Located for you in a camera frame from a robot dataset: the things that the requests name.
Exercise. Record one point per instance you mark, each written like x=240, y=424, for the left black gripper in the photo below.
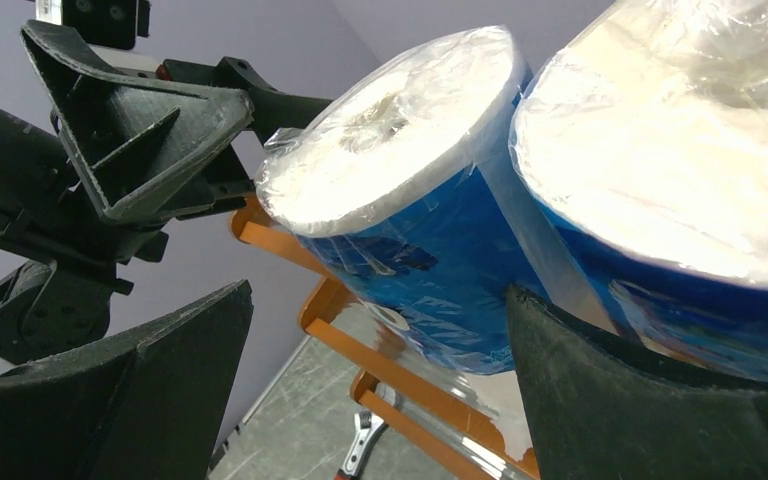
x=131, y=148

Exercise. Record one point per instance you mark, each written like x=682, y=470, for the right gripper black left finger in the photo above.
x=146, y=403

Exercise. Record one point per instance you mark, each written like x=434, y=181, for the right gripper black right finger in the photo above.
x=601, y=407

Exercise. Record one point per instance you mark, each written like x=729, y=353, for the orange wooden two-tier shelf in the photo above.
x=433, y=408

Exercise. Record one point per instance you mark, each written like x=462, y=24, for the blue roll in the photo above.
x=404, y=188
x=644, y=141

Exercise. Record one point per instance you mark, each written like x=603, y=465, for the red handled tool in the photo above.
x=368, y=429

